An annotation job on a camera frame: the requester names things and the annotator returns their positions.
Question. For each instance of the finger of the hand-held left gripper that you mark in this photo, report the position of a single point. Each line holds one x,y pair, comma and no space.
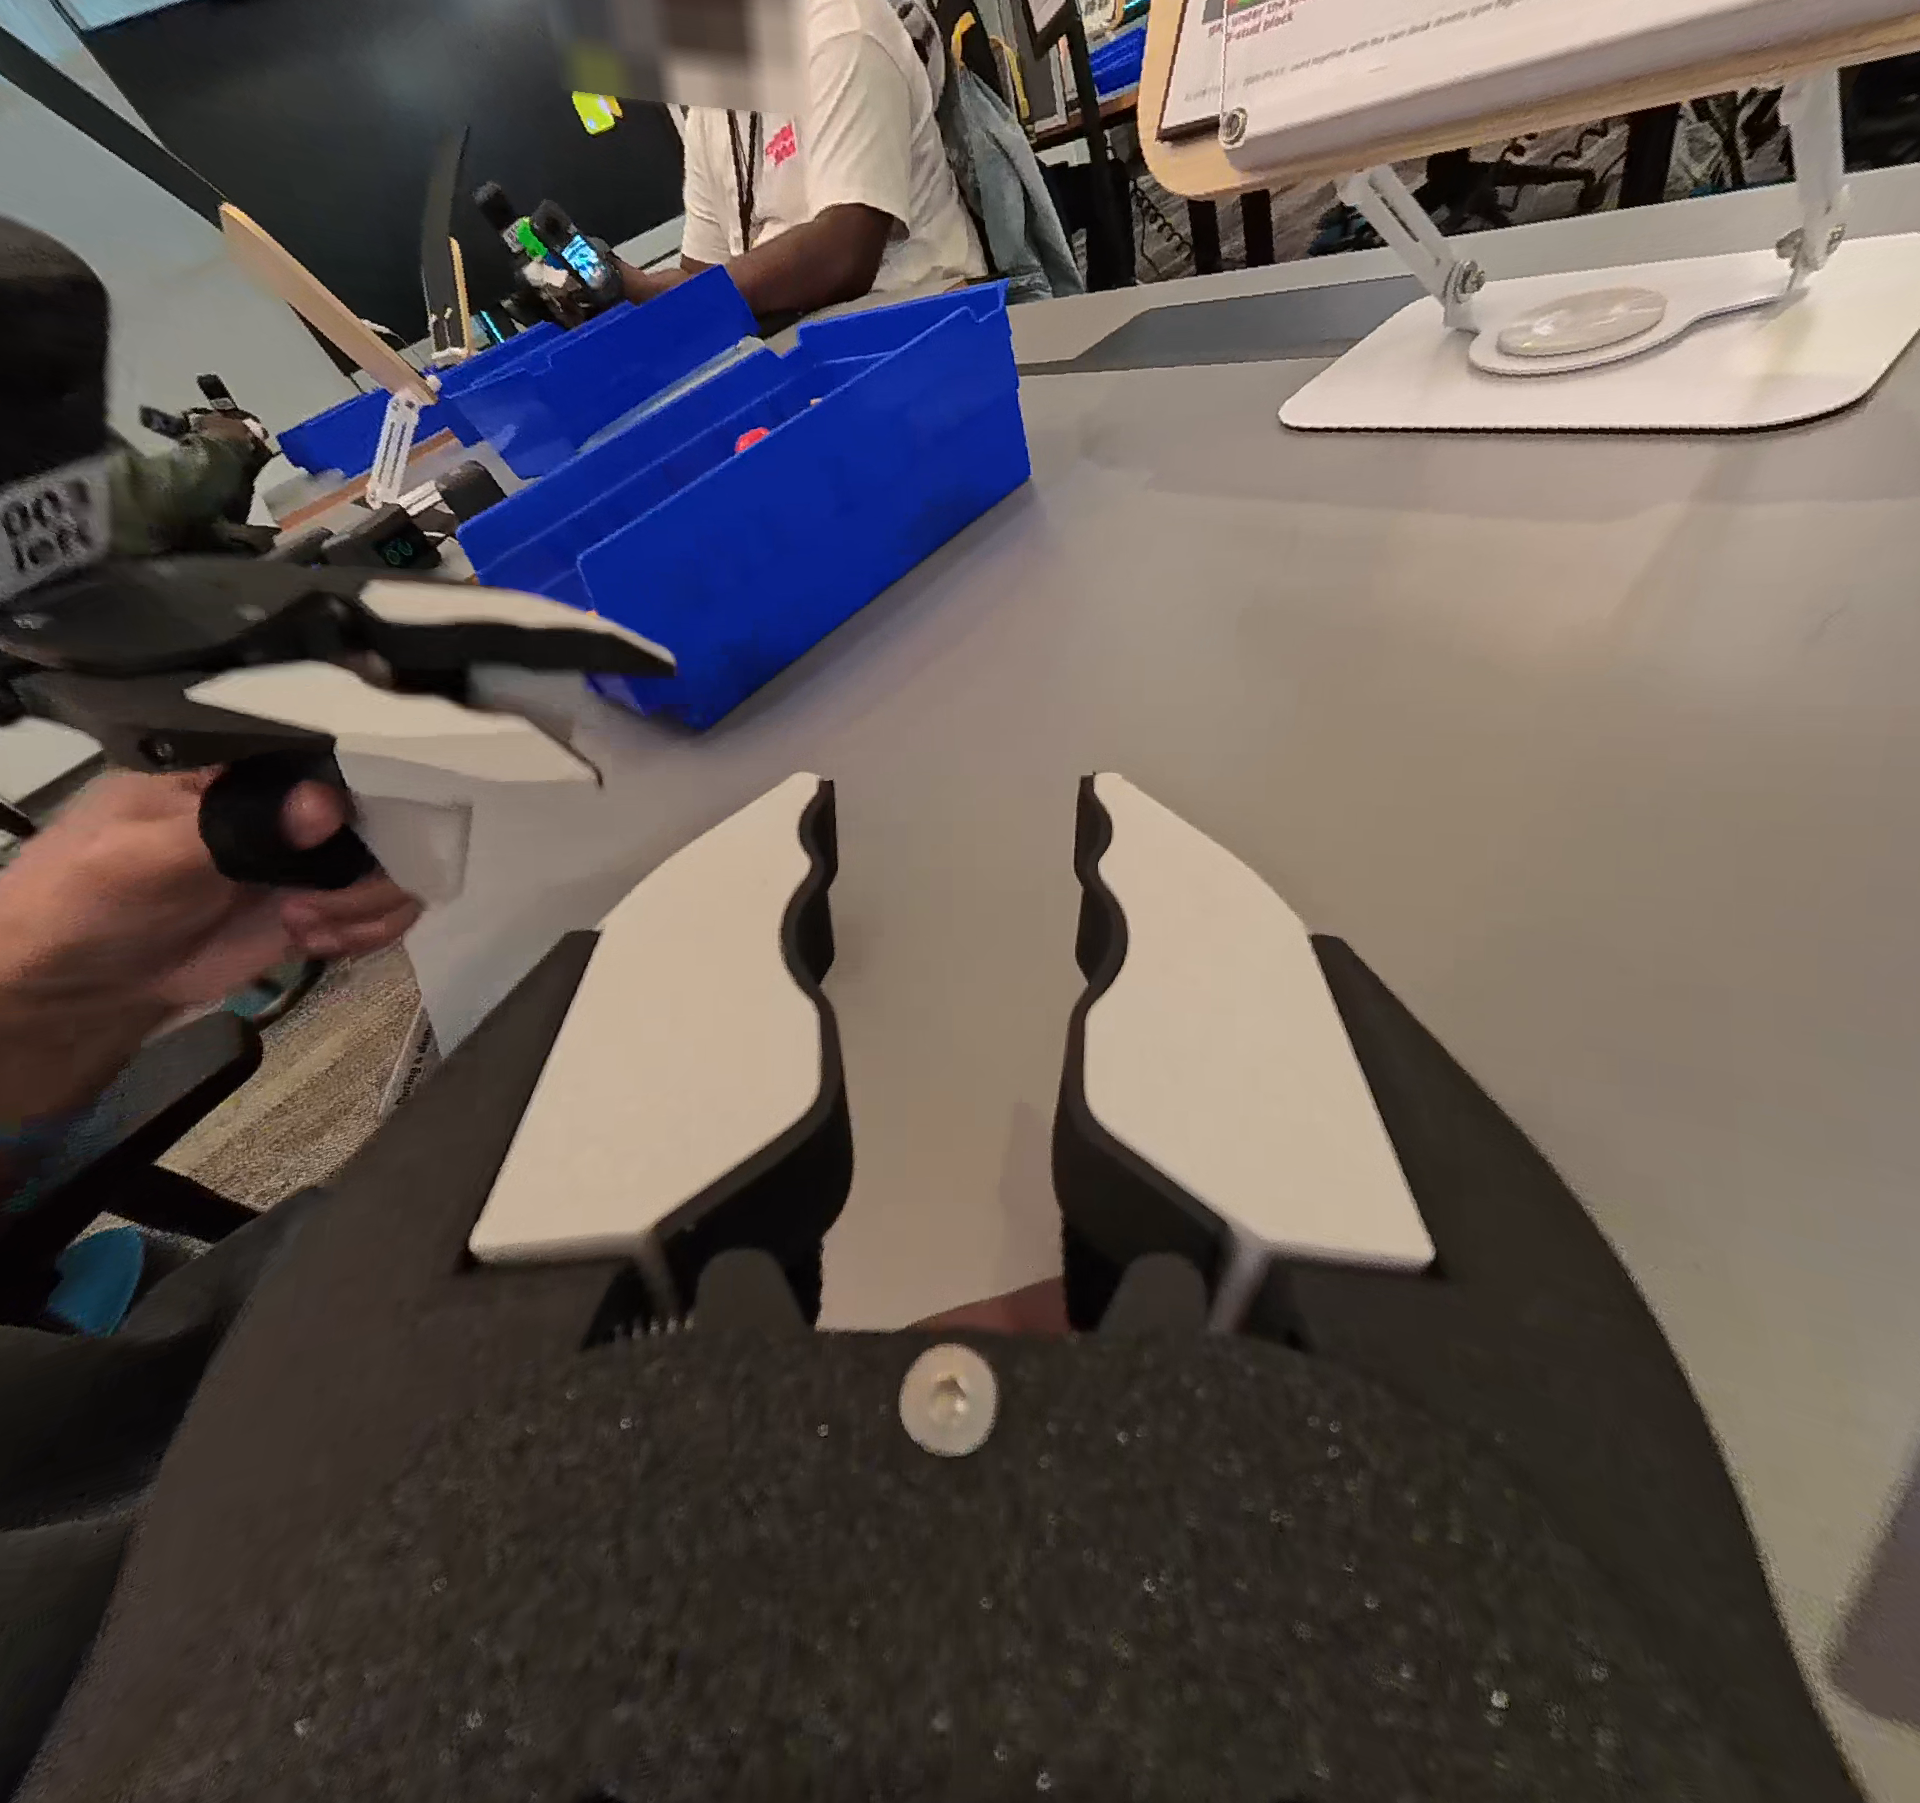
376,723
480,617

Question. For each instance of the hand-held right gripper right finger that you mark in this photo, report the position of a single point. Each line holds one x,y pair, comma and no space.
1232,1082

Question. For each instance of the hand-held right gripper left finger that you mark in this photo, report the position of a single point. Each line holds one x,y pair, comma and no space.
676,1082

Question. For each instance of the blue plastic bin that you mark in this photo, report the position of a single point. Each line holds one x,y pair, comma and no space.
1119,61
645,347
780,589

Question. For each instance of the grey desk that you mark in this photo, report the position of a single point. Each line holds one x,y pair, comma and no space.
1426,708

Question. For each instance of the person's left hand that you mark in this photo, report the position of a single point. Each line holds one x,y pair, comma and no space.
104,933

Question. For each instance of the printed paper sheet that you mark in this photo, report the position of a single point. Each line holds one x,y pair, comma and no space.
407,1069

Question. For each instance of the wooden board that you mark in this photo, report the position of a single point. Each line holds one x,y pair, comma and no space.
332,304

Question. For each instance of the black office chair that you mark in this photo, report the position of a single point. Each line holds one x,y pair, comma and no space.
151,1082

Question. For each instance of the person's teal shoe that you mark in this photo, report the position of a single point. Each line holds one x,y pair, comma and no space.
99,1278

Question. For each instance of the person's dark sweatshirt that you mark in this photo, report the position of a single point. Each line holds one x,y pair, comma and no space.
90,1412

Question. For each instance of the denim jacket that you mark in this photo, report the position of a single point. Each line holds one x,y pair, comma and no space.
1004,184

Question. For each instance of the instruction sheet on stand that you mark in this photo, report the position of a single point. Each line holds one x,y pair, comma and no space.
1171,109

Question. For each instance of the clear framed instruction sheet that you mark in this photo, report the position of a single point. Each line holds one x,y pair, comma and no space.
1501,20

